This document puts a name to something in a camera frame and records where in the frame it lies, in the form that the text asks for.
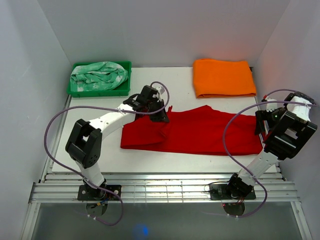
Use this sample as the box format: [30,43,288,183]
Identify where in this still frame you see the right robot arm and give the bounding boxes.
[225,91,318,199]

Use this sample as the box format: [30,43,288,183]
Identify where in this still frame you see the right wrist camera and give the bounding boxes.
[261,96,278,113]

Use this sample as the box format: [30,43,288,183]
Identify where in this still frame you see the folded orange trousers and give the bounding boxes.
[192,58,257,99]

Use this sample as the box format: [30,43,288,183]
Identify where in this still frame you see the red trousers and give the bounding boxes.
[120,105,262,156]

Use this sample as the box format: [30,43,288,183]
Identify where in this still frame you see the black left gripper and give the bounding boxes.
[145,99,170,123]

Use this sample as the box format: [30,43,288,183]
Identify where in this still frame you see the aluminium frame rail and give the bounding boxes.
[21,97,312,240]

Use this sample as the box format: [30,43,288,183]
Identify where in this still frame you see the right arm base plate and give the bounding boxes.
[208,183,241,200]

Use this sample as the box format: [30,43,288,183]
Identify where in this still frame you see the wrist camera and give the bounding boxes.
[261,96,278,113]
[155,86,166,95]

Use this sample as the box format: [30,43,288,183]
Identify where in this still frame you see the green white patterned trousers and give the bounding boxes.
[70,61,129,92]

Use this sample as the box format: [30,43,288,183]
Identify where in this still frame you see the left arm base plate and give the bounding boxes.
[77,184,122,202]

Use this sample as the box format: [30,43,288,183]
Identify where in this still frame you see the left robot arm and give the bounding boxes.
[65,85,169,200]

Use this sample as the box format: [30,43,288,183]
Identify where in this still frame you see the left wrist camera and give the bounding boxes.
[155,86,166,95]

